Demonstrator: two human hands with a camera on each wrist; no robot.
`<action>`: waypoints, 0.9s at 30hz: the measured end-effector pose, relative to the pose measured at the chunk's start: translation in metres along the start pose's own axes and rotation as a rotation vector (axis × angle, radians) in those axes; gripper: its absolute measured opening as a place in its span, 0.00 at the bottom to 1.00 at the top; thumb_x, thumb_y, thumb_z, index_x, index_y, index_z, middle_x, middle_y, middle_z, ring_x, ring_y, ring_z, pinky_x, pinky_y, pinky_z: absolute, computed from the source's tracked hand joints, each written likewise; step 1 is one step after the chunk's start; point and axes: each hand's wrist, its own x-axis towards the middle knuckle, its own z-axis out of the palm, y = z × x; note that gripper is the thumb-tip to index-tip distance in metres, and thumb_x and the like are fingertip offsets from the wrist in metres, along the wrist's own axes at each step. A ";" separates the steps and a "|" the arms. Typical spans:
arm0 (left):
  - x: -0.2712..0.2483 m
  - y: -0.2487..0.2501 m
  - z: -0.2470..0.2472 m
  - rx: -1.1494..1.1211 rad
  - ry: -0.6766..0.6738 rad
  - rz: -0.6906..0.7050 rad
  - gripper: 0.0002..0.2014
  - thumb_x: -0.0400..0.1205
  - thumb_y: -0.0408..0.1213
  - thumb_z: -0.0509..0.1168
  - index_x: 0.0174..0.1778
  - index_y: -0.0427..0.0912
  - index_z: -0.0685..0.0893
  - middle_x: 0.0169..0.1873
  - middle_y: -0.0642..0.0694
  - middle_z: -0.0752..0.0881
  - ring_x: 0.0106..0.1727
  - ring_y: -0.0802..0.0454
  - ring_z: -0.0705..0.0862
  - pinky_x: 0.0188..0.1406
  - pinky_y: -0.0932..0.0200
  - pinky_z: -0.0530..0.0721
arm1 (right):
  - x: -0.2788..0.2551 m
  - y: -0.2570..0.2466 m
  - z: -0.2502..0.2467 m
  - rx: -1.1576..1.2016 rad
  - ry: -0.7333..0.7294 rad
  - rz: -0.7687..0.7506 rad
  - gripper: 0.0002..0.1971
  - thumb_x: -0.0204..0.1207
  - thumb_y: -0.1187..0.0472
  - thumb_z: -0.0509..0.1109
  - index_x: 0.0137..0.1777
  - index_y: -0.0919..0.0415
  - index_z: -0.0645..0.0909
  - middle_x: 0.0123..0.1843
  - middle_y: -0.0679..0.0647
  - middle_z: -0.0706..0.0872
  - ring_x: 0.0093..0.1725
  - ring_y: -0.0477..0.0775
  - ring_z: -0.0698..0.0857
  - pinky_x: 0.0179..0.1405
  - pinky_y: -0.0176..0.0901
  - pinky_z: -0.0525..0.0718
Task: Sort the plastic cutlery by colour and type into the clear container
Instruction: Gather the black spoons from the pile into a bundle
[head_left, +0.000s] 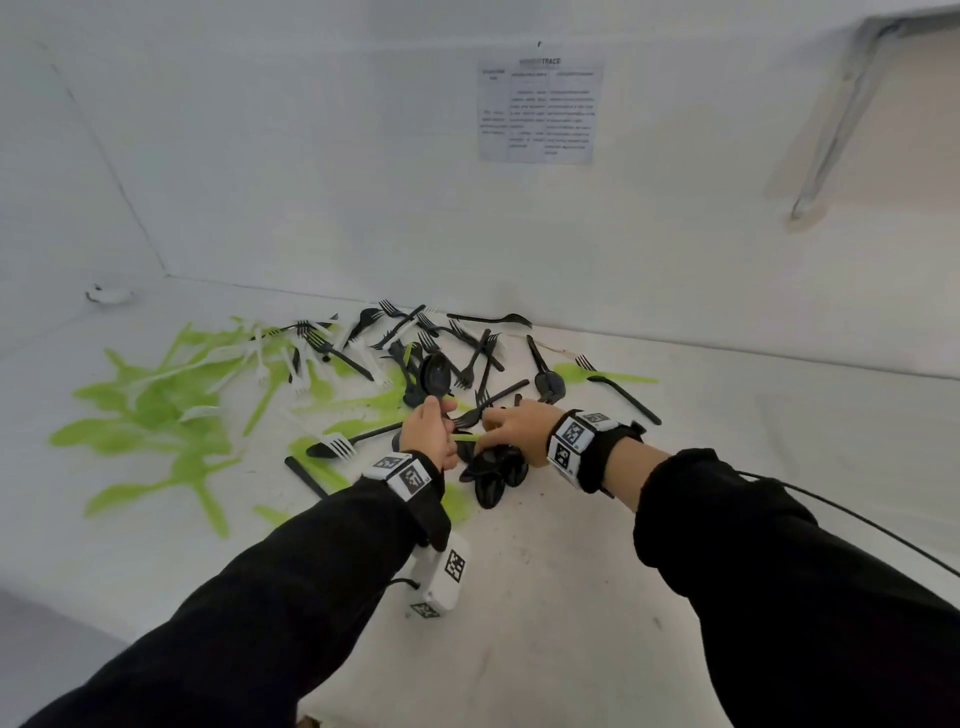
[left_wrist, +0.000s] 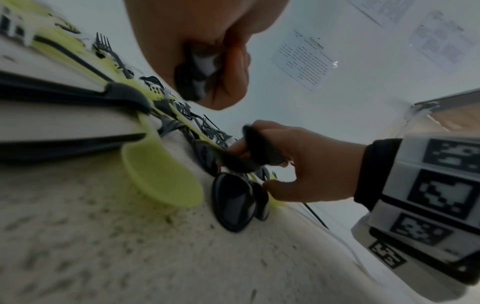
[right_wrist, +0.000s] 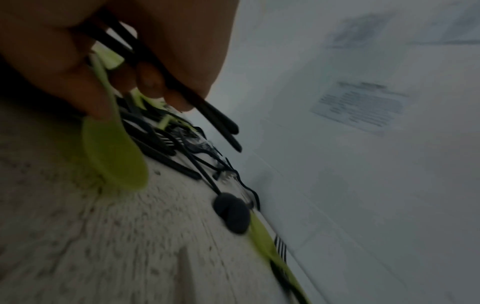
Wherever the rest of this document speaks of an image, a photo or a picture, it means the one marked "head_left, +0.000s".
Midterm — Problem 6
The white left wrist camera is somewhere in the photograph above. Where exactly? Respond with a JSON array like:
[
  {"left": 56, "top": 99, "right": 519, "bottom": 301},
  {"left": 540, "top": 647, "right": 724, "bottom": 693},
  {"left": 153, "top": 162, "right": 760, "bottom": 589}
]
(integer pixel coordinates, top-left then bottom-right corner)
[{"left": 408, "top": 532, "right": 470, "bottom": 620}]

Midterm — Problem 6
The pile of black plastic forks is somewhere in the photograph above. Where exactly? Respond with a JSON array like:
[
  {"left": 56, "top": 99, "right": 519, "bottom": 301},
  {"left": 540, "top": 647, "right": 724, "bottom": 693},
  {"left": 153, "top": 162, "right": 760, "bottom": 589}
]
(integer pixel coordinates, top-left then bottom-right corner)
[{"left": 281, "top": 298, "right": 665, "bottom": 500}]

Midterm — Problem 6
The black marker right wrist band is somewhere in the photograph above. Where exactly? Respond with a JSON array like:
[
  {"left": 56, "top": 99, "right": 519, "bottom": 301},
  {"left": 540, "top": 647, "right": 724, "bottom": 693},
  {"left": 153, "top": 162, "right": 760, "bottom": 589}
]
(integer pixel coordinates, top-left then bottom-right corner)
[{"left": 545, "top": 408, "right": 648, "bottom": 496}]

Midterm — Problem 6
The black marker wrist band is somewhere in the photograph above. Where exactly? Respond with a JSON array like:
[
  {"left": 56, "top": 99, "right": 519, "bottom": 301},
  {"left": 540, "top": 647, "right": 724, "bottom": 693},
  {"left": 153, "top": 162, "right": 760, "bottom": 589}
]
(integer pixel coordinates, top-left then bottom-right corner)
[
  {"left": 362, "top": 451, "right": 453, "bottom": 553},
  {"left": 545, "top": 408, "right": 648, "bottom": 496}
]

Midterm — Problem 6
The printed paper wall notice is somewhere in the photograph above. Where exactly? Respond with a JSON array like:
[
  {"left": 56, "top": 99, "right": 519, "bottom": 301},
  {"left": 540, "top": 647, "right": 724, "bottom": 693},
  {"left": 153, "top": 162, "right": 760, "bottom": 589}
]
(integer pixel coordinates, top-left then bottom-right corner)
[{"left": 477, "top": 56, "right": 605, "bottom": 166}]

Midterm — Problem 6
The black marker left wrist band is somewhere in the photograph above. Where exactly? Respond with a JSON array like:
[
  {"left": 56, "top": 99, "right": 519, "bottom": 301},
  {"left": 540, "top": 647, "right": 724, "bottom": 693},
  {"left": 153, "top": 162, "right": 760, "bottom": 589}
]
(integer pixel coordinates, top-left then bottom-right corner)
[{"left": 362, "top": 451, "right": 453, "bottom": 553}]

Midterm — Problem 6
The long thin black cable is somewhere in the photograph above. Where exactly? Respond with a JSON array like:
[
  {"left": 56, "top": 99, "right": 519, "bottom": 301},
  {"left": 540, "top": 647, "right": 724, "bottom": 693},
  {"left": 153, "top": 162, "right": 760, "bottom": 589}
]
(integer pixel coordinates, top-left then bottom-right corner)
[{"left": 738, "top": 470, "right": 960, "bottom": 580}]

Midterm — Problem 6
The person's left hand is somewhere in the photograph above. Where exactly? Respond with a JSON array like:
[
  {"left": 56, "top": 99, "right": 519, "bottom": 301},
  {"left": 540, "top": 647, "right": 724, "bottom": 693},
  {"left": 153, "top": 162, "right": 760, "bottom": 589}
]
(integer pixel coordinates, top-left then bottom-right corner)
[{"left": 399, "top": 395, "right": 460, "bottom": 472}]

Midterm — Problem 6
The person's left forearm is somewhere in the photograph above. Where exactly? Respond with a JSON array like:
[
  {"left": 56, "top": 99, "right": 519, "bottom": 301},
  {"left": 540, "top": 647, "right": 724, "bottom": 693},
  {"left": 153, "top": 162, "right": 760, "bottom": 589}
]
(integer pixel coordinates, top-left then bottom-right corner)
[{"left": 22, "top": 476, "right": 429, "bottom": 728}]

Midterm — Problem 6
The pile of plastic cutlery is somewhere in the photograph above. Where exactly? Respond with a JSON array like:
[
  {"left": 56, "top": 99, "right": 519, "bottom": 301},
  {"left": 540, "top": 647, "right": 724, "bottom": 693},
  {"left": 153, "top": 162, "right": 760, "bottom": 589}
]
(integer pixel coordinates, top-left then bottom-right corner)
[{"left": 48, "top": 318, "right": 661, "bottom": 541}]

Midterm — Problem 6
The metal wall bracket frame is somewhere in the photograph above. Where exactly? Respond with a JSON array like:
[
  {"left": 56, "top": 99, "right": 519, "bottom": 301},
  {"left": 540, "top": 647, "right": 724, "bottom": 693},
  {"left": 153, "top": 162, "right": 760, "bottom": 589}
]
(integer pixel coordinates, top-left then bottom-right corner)
[{"left": 787, "top": 11, "right": 960, "bottom": 226}]

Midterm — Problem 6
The person's right hand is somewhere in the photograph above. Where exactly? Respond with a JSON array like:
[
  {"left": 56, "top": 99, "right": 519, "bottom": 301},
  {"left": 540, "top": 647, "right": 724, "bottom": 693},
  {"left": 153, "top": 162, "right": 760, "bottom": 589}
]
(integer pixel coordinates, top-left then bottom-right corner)
[{"left": 474, "top": 399, "right": 565, "bottom": 468}]

